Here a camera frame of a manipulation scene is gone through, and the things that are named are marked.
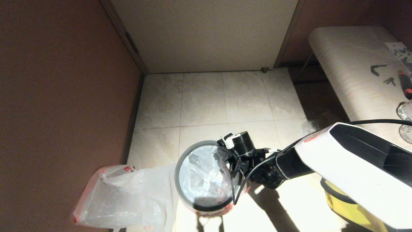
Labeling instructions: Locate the clear plastic bottle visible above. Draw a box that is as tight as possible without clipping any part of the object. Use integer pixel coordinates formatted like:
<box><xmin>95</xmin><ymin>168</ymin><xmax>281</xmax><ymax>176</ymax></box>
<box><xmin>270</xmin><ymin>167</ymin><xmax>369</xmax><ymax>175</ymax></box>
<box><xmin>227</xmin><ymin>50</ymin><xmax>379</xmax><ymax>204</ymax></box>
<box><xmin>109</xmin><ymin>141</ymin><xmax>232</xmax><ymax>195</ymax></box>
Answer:
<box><xmin>208</xmin><ymin>168</ymin><xmax>222</xmax><ymax>182</ymax></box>

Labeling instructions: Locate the white patterned paper sheet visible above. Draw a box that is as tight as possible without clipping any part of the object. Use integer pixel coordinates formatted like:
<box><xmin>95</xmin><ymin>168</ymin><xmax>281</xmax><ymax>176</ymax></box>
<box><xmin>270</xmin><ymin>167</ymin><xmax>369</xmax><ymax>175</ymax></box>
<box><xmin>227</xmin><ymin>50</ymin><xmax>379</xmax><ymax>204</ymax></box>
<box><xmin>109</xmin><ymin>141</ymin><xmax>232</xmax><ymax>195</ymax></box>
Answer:
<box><xmin>385</xmin><ymin>41</ymin><xmax>412</xmax><ymax>70</ymax></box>

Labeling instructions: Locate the white trash bag red trim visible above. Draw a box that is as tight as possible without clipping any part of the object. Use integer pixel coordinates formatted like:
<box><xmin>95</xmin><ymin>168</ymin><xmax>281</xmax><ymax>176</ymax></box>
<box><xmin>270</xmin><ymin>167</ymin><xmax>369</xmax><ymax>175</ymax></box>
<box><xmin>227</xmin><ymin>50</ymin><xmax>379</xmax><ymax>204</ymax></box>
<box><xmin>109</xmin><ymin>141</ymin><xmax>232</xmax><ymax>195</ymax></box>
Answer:
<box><xmin>72</xmin><ymin>164</ymin><xmax>179</xmax><ymax>232</ymax></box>

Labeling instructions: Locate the red-printed plastic bag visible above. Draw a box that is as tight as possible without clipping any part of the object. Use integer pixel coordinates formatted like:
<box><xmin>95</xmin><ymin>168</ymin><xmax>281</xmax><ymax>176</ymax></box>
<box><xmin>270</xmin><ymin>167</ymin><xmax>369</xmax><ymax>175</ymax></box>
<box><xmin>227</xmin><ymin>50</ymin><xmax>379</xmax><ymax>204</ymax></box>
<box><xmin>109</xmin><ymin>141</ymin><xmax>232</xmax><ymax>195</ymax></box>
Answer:
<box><xmin>179</xmin><ymin>145</ymin><xmax>250</xmax><ymax>217</ymax></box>

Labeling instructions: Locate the clear shiny glass item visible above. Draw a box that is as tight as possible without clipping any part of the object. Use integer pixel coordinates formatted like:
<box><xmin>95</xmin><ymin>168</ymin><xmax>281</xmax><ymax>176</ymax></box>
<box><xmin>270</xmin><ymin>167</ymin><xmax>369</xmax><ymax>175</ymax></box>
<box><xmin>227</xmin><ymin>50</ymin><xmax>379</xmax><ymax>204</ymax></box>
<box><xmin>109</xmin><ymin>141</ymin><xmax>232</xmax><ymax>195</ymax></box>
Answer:
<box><xmin>399</xmin><ymin>124</ymin><xmax>412</xmax><ymax>144</ymax></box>
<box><xmin>397</xmin><ymin>101</ymin><xmax>412</xmax><ymax>121</ymax></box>

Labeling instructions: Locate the grey bin rim ring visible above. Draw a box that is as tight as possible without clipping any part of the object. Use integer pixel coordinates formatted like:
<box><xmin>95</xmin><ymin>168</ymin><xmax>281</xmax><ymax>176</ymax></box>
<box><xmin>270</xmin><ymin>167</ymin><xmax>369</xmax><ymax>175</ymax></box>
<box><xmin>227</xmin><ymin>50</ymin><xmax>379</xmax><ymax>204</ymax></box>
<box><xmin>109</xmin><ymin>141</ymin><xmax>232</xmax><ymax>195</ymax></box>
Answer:
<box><xmin>175</xmin><ymin>140</ymin><xmax>241</xmax><ymax>212</ymax></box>

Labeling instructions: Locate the black cylindrical right wrist camera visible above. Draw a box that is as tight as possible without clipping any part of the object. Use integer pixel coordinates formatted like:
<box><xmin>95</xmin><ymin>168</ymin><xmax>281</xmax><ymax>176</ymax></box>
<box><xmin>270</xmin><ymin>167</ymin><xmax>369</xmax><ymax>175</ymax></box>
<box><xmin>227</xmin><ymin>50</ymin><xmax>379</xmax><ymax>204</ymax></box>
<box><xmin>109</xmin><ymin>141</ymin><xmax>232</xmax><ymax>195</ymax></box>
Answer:
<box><xmin>220</xmin><ymin>131</ymin><xmax>257</xmax><ymax>156</ymax></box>

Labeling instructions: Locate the light wood-grain table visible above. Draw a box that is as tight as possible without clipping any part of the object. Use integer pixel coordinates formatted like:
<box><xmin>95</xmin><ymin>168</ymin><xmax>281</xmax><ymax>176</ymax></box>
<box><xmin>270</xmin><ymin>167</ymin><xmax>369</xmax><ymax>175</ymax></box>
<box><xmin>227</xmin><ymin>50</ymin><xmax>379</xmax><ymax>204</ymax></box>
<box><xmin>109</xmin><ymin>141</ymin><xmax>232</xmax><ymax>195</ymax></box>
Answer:
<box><xmin>295</xmin><ymin>26</ymin><xmax>412</xmax><ymax>144</ymax></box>

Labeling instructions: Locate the white door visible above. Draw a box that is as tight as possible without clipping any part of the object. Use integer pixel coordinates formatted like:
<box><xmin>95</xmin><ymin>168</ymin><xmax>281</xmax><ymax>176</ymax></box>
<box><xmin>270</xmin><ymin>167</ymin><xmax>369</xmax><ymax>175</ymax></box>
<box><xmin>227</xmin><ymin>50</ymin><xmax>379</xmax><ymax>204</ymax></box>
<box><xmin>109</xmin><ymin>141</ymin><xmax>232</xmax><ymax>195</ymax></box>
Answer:
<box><xmin>109</xmin><ymin>0</ymin><xmax>298</xmax><ymax>74</ymax></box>

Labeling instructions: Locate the black red handle screwdriver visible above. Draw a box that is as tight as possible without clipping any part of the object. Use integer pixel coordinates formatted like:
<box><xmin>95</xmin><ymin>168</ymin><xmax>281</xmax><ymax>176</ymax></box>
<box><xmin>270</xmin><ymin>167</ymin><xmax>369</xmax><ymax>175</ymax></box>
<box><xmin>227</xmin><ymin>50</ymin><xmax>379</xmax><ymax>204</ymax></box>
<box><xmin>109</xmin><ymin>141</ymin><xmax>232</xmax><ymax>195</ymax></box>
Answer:
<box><xmin>398</xmin><ymin>70</ymin><xmax>412</xmax><ymax>100</ymax></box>

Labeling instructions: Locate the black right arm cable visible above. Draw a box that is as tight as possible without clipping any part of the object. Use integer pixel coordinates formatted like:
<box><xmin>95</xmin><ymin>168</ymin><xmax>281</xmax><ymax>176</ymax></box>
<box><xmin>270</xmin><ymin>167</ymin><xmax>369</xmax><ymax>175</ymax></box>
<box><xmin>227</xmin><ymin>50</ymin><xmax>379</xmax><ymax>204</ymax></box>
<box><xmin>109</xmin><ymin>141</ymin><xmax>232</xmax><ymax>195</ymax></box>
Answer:
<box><xmin>231</xmin><ymin>119</ymin><xmax>412</xmax><ymax>206</ymax></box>

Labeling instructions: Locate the yellow plastic bag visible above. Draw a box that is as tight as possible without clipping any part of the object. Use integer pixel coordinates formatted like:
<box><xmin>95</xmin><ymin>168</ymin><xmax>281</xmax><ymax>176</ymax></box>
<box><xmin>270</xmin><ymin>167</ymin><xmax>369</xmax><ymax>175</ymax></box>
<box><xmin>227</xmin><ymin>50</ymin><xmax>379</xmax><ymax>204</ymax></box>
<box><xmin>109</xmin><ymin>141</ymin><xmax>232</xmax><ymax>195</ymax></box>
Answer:
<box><xmin>320</xmin><ymin>179</ymin><xmax>396</xmax><ymax>232</ymax></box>

